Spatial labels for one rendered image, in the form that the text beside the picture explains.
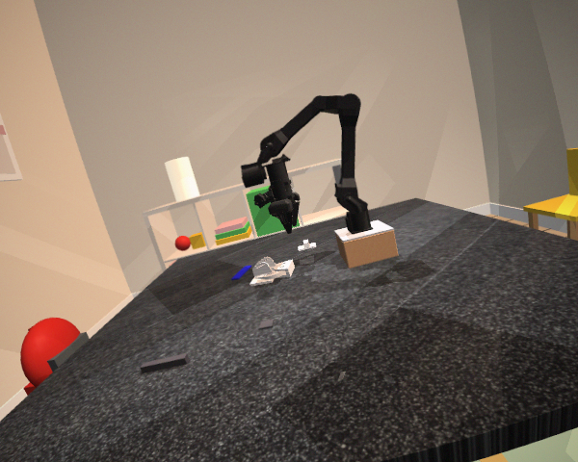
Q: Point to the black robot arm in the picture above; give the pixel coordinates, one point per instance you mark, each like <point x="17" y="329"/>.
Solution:
<point x="348" y="108"/>

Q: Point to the blue flat bar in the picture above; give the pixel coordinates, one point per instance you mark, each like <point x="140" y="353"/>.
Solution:
<point x="241" y="273"/>

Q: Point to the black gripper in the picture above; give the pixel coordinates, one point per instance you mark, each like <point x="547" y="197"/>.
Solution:
<point x="285" y="208"/>

